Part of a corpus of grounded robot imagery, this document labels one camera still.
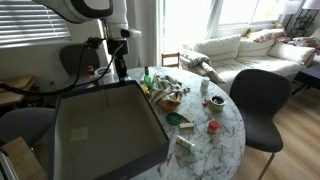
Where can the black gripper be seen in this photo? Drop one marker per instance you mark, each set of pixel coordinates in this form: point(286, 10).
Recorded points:
point(117, 49)

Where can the clear plastic cup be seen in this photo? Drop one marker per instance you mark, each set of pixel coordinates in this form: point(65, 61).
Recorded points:
point(103, 71)

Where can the dark blue cardboard box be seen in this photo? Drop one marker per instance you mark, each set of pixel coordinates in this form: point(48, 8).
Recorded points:
point(109, 132)

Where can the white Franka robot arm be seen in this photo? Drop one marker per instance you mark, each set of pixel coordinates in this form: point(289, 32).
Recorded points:
point(113, 14)

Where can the white curtain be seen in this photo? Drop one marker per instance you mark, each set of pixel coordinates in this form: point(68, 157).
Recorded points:
point(144, 15)

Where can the green glass bottle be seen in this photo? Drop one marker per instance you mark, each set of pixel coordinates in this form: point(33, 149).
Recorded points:
point(147, 79)

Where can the grey chair behind table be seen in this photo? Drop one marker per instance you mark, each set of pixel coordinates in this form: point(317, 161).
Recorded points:
point(77, 57)

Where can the brown jar yellow lid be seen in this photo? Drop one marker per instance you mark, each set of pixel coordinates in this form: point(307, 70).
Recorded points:
point(145, 89)

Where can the wooden chair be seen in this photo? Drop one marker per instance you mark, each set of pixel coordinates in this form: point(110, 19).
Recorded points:
point(170, 60)

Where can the folded grey blanket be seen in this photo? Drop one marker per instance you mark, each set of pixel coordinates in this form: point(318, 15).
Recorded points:
point(192, 60)

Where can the green round lid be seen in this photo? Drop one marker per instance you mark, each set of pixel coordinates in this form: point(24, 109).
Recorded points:
point(173, 118)

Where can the white pill bottle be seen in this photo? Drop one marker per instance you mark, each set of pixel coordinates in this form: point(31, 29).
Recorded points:
point(204, 84)

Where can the small wooden block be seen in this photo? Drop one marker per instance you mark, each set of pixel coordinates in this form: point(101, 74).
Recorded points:
point(186, 125)

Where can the white sofa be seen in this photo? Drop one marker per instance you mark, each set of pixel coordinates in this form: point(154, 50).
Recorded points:
point(231, 54)

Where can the green tin can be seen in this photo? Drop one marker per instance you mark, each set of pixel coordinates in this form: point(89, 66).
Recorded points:
point(216, 104)

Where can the grey chair left front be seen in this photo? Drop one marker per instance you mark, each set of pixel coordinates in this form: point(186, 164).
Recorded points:
point(29, 123)

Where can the white green tube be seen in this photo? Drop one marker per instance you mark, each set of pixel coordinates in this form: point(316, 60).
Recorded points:
point(185, 143)

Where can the small red capped jar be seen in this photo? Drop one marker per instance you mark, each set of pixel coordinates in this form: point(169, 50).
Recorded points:
point(213, 126)

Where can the dark grey dining chair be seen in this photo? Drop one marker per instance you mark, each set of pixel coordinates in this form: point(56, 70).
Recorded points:
point(259, 95)

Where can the black coffee table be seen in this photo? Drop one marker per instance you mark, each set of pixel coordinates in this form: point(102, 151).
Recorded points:
point(309, 77)

